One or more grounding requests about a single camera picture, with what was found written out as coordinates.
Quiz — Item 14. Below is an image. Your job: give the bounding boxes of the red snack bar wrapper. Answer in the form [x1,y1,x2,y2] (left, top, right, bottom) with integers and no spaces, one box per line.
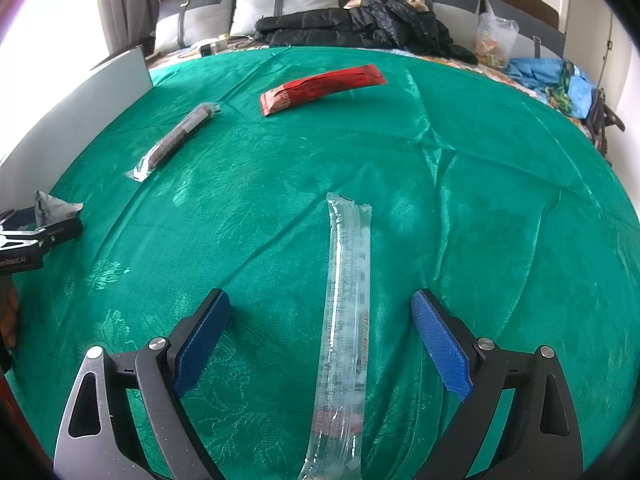
[259,64,387,117]

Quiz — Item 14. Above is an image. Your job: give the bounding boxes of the green satin cloth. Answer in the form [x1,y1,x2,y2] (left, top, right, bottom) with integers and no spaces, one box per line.
[10,48,639,479]

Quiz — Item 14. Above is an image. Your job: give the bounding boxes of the dark sausage stick packet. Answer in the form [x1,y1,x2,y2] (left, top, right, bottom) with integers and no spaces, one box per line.
[125,103,220,182]

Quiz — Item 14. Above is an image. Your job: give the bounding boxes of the clear plastic bag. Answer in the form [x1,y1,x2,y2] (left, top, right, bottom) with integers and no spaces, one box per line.
[474,13,520,70]

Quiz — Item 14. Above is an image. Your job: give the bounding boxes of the white triangular snack pouch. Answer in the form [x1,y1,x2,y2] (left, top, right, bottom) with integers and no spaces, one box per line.
[34,191,84,228]

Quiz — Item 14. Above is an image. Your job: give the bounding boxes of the grey cushion far right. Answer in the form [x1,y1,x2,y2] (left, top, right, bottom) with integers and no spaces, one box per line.
[485,0,565,58]

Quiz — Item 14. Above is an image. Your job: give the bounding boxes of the grey cushion far left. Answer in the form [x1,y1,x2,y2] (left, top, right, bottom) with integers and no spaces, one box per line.
[154,0,234,54]

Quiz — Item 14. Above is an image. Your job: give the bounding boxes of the clear long stick packet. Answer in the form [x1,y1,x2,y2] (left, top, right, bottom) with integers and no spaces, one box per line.
[298,193,372,479]

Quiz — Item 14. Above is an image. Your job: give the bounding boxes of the black puffer jacket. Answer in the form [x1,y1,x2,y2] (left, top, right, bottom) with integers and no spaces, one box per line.
[254,0,478,65]

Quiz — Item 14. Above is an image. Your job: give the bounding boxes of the blue clothes pile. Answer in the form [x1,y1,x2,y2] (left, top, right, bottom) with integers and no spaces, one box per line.
[503,58,596,119]

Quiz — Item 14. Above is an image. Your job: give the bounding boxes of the person left hand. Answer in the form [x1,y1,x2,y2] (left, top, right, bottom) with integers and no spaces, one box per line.
[0,275,18,349]

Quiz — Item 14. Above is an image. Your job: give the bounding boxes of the white cardboard box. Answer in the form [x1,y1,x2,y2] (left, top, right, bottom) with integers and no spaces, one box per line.
[1,47,152,210]

